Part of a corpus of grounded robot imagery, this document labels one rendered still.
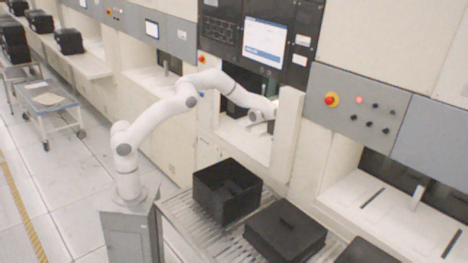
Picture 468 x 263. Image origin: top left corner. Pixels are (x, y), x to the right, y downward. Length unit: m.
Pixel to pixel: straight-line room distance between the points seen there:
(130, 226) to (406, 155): 1.37
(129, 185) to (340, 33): 1.25
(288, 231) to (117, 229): 0.92
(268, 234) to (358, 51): 0.88
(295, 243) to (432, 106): 0.78
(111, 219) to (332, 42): 1.40
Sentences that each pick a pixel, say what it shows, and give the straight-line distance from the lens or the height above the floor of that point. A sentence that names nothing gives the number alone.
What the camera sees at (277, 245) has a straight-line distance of 1.48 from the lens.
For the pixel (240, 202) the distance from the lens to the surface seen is 1.63.
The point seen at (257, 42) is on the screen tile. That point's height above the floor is 1.57.
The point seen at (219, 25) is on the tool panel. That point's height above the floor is 1.59.
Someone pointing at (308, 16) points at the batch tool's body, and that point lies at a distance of 1.49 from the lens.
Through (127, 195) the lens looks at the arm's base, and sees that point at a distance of 1.79.
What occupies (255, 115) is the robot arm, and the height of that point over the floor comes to 1.20.
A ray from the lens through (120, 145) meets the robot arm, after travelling 1.55.
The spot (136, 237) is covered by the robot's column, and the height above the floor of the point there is 0.57.
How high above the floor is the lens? 1.96
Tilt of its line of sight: 30 degrees down
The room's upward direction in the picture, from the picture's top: 4 degrees clockwise
